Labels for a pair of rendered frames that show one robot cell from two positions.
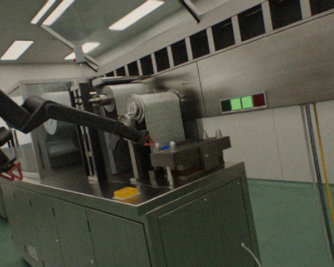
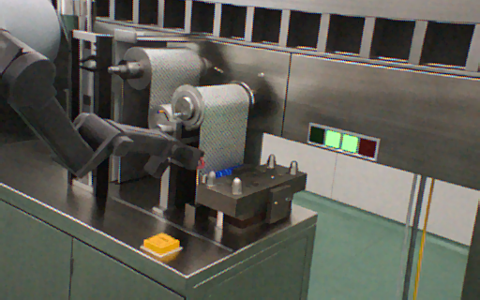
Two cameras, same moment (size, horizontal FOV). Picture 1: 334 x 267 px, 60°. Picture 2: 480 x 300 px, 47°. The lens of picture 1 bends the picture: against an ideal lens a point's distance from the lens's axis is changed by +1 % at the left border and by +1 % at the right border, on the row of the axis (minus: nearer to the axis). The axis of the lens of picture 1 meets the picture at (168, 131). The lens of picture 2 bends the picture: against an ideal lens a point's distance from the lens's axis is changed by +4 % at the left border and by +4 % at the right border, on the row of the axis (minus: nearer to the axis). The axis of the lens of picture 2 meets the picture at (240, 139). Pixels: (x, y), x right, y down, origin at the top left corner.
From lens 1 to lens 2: 0.54 m
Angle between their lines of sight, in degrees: 16
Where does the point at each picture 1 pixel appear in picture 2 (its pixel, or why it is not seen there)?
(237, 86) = (343, 116)
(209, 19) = (331, 1)
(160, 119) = (219, 131)
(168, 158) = (229, 203)
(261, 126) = not seen: hidden behind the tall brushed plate
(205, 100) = (287, 114)
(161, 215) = (209, 288)
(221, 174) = (288, 232)
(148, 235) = not seen: outside the picture
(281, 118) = not seen: hidden behind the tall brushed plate
